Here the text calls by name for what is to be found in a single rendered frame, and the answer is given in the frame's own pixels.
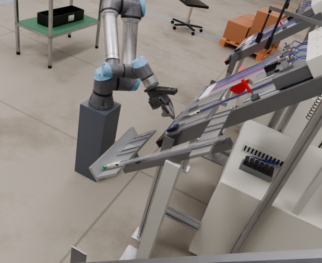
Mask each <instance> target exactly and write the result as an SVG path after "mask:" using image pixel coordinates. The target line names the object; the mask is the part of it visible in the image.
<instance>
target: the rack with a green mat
mask: <svg viewBox="0 0 322 263"><path fill-rule="evenodd" d="M102 2H103V0H100V5H99V15H98V20H97V19H95V18H92V17H89V16H87V15H84V19H83V20H79V21H75V22H72V23H68V24H65V25H62V26H58V27H54V28H53V0H49V27H46V26H43V25H41V24H38V23H37V17H34V18H30V19H25V20H21V21H19V10H18V0H14V15H15V36H16V54H17V55H20V35H19V27H22V28H25V29H27V30H29V31H32V32H34V33H37V34H39V35H42V36H44V37H46V38H48V68H49V69H51V68H52V39H53V38H56V37H60V36H62V35H65V34H68V37H69V38H71V32H75V31H78V30H81V29H84V28H87V27H91V26H94V25H97V35H96V45H95V48H96V49H98V46H99V36H100V27H101V14H100V8H101V4H102ZM69 5H73V0H69Z"/></svg>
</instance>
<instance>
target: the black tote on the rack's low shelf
mask: <svg viewBox="0 0 322 263"><path fill-rule="evenodd" d="M83 19H84V9H81V8H78V7H76V6H73V5H70V6H66V7H61V8H56V9H53V28H54V27H58V26H62V25H65V24H68V23H72V22H75V21H79V20H83ZM37 23H38V24H41V25H43V26H46V27H49V10H46V11H41V12H38V13H37Z"/></svg>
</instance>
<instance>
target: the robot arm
mask: <svg viewBox="0 0 322 263"><path fill-rule="evenodd" d="M145 12H146V5H145V0H103V2H102V4H101V8H100V14H101V17H102V18H103V32H104V48H105V62H104V63H103V64H102V67H99V68H98V69H96V71H95V75H94V84H93V92H92V94H91V96H90V98H89V105H90V106H91V107H92V108H93V109H96V110H99V111H108V110H110V109H112V108H113V106H114V100H113V91H136V90H137V89H138V87H139V85H140V80H141V81H142V83H143V84H144V86H145V88H146V90H144V92H147V94H148V96H149V97H150V98H149V101H148V102H149V104H150V106H151V107H152V109H153V110H154V109H158V108H159V107H160V106H161V107H162V108H161V109H162V111H163V112H162V113H161V116H162V117H168V116H169V117H170V118H172V119H175V113H174V107H173V104H172V101H171V100H170V98H169V96H168V94H169V95H175V94H176V93H177V88H172V87H162V86H157V85H159V83H158V80H157V78H156V76H155V75H154V73H153V71H152V69H151V68H150V66H149V64H148V62H147V60H146V59H145V58H144V56H141V57H139V58H137V59H136V51H137V34H138V23H139V22H140V21H141V18H142V17H144V15H145ZM118 15H121V19H122V21H123V37H122V57H121V63H120V52H119V44H118V29H117V17H118Z"/></svg>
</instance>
